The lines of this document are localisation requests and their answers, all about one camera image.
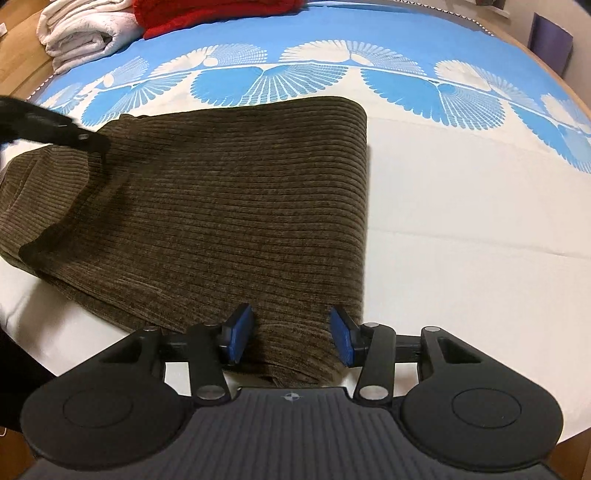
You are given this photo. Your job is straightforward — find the brown corduroy pants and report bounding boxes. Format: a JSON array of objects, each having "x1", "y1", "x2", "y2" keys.
[{"x1": 0, "y1": 96, "x2": 374, "y2": 387}]

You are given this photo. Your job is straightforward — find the white folded blanket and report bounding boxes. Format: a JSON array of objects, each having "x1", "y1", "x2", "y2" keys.
[{"x1": 36, "y1": 0, "x2": 145, "y2": 75}]

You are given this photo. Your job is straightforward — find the purple chair back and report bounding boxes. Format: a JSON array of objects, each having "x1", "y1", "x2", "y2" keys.
[{"x1": 527, "y1": 13, "x2": 574, "y2": 78}]

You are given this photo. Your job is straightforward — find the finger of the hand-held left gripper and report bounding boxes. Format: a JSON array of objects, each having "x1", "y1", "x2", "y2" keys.
[{"x1": 0, "y1": 96, "x2": 110, "y2": 154}]

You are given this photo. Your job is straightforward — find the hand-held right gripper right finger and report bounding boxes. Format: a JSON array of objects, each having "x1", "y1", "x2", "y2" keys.
[{"x1": 329, "y1": 305, "x2": 486, "y2": 408}]

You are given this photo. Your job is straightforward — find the red knitted cloth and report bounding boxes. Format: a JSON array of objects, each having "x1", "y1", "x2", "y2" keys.
[{"x1": 133, "y1": 0, "x2": 306, "y2": 41}]

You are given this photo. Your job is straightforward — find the blue white printed bed sheet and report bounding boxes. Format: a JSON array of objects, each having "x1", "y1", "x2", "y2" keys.
[{"x1": 0, "y1": 0, "x2": 591, "y2": 448}]

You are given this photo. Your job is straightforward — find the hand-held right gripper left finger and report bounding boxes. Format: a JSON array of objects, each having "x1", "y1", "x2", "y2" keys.
[{"x1": 99, "y1": 303, "x2": 256, "y2": 408}]

